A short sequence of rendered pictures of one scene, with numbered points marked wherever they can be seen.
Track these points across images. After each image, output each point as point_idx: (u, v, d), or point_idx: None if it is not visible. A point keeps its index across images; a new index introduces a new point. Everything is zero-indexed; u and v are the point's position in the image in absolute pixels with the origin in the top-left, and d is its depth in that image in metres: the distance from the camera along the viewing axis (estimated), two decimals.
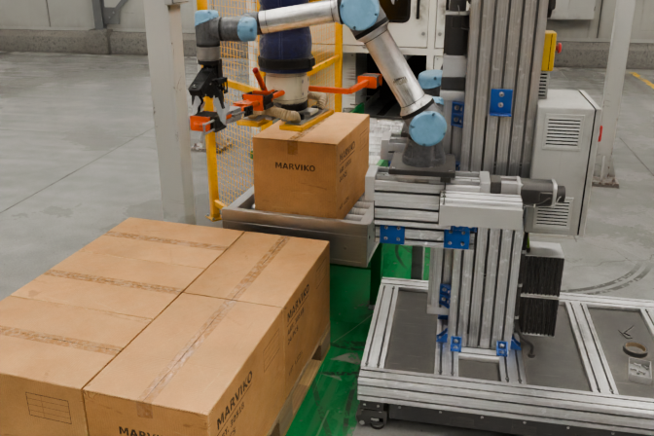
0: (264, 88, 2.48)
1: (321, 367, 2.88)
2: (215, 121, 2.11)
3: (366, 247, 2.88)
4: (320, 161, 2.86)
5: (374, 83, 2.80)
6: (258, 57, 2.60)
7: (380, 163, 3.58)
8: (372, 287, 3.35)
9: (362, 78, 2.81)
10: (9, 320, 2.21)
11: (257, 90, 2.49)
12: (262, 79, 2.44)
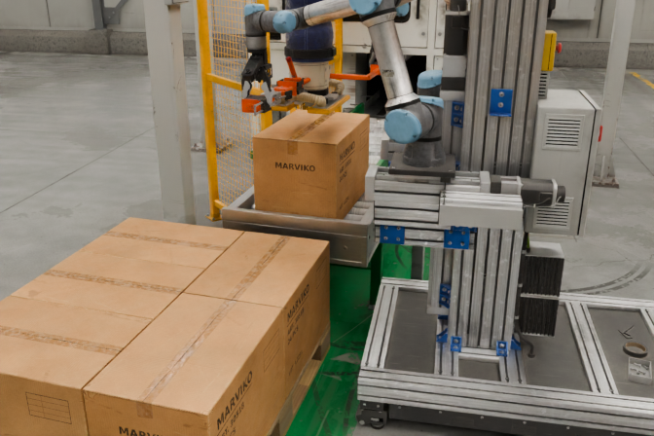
0: (295, 75, 2.75)
1: (321, 367, 2.88)
2: (263, 103, 2.38)
3: (366, 247, 2.88)
4: (320, 161, 2.86)
5: None
6: (285, 48, 2.87)
7: (380, 163, 3.58)
8: (372, 287, 3.35)
9: (375, 66, 3.11)
10: (9, 320, 2.21)
11: (289, 78, 2.76)
12: (293, 66, 2.72)
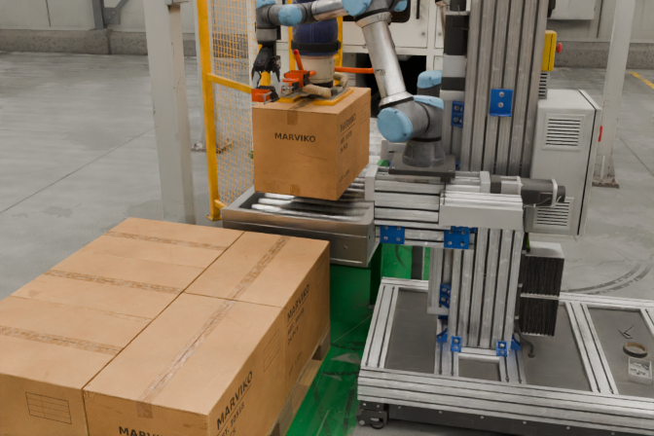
0: (302, 67, 2.85)
1: (321, 367, 2.88)
2: (272, 92, 2.48)
3: (366, 247, 2.88)
4: (321, 131, 2.82)
5: None
6: (292, 42, 2.97)
7: (380, 163, 3.58)
8: (372, 287, 3.35)
9: None
10: (9, 320, 2.21)
11: (295, 70, 2.86)
12: (300, 59, 2.82)
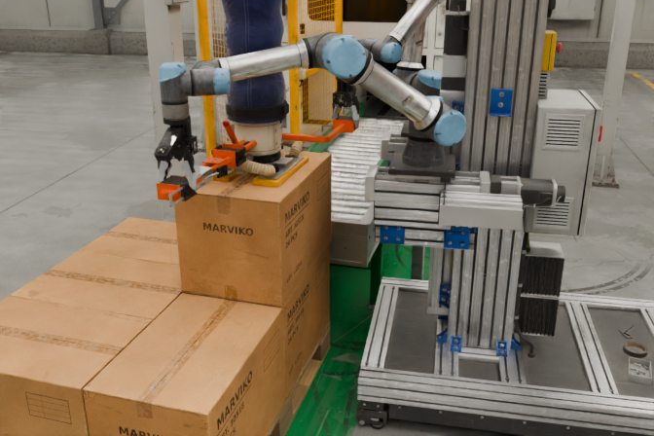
0: (236, 141, 2.24)
1: (321, 367, 2.88)
2: (184, 189, 1.87)
3: (366, 247, 2.88)
4: (260, 223, 2.21)
5: (351, 127, 2.60)
6: (227, 105, 2.36)
7: (380, 163, 3.58)
8: (372, 287, 3.35)
9: (339, 122, 2.60)
10: (9, 320, 2.21)
11: (228, 144, 2.25)
12: (233, 131, 2.21)
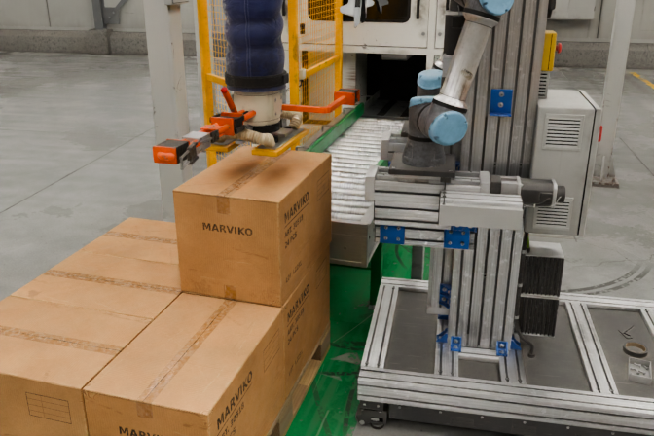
0: (234, 109, 2.21)
1: (321, 367, 2.88)
2: (190, 152, 1.83)
3: (366, 247, 2.88)
4: (259, 223, 2.21)
5: (352, 99, 2.56)
6: (226, 74, 2.32)
7: (380, 163, 3.58)
8: (372, 287, 3.35)
9: (339, 94, 2.57)
10: (9, 320, 2.21)
11: (226, 112, 2.21)
12: (231, 99, 2.17)
